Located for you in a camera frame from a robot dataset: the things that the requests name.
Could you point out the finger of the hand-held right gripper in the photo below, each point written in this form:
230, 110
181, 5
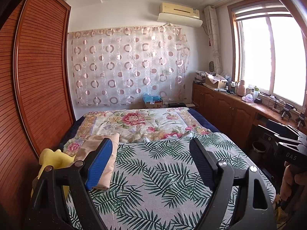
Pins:
283, 133
295, 141

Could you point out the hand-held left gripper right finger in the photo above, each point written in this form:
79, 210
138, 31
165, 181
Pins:
203, 163

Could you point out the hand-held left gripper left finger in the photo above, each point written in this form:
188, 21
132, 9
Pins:
98, 165

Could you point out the beige printed t-shirt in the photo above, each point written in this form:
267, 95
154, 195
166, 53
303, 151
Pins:
108, 172

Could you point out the person's right hand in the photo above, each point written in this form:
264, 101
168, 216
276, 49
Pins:
286, 184

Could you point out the dark trash bin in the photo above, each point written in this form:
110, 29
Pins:
259, 147

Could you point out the small black case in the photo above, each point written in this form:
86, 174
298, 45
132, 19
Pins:
258, 100

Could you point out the yellow plush toy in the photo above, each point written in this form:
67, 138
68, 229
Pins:
57, 159

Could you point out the green cap bottle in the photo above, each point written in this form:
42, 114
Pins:
256, 93

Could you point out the leaf print bed sheet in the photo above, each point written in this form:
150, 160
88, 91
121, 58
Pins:
156, 172

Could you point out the lavender cloth cap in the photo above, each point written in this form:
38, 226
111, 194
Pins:
247, 98

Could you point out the brown floral cloth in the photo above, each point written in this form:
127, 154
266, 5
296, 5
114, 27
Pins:
279, 208

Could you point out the floral quilt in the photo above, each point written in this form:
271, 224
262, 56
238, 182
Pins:
134, 122

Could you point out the wooden side cabinet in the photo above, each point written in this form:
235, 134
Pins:
223, 107

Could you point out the flat black box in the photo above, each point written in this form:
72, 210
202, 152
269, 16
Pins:
177, 105

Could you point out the cardboard box with blue bag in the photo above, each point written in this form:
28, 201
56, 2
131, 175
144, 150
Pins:
153, 101

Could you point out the open cardboard box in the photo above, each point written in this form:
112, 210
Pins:
215, 81

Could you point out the stack of small boxes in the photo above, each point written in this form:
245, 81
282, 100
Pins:
200, 77

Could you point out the dark oval ornament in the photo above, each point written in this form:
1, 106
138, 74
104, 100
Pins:
211, 66

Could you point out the wooden slatted wardrobe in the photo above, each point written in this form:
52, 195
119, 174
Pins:
40, 76

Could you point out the patterned window curtain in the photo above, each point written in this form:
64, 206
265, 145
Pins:
213, 38

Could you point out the wooden frame window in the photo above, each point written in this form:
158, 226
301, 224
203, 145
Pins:
254, 52

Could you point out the circle print wall curtain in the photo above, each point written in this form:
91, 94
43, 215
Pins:
127, 64

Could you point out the wall air conditioner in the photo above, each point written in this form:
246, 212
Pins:
179, 13

